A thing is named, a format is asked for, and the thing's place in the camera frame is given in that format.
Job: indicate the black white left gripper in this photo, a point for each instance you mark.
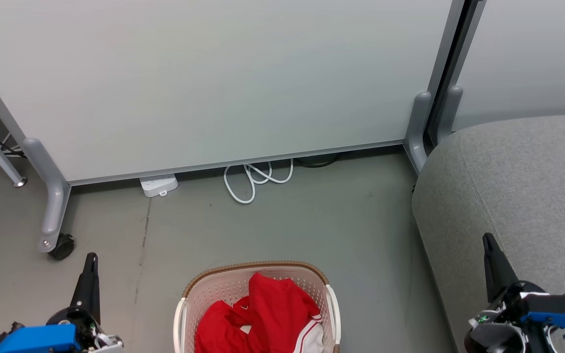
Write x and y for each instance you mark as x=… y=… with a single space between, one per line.
x=86 y=326

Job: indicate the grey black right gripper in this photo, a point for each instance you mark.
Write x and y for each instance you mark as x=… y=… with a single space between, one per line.
x=496 y=336

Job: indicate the red and white jersey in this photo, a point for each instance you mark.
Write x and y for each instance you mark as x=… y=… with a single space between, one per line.
x=272 y=309

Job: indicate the grey fabric sofa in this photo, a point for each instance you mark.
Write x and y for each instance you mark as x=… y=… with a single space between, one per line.
x=523 y=196

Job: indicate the black caster wheel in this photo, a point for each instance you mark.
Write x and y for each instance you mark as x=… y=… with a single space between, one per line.
x=63 y=247

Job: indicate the grey partition leg with caster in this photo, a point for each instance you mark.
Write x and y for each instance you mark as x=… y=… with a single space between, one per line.
x=53 y=196

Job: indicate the white power strip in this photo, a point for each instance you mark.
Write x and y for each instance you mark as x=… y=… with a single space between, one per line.
x=159 y=184

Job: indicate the cream perforated laundry basket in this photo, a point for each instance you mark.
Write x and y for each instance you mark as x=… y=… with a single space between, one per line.
x=223 y=289

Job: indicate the short grey partition leg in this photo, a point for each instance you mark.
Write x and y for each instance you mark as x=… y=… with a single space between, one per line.
x=417 y=127

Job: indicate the grey leg of narrow panel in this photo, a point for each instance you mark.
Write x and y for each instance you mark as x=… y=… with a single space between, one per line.
x=450 y=110

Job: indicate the narrow white partition panel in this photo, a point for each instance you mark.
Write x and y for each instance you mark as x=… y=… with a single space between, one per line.
x=532 y=54

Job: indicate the large white partition panel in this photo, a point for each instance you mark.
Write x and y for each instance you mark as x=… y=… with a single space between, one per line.
x=214 y=73

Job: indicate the blue black right wrist camera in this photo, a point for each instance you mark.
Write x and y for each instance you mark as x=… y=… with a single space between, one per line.
x=557 y=311

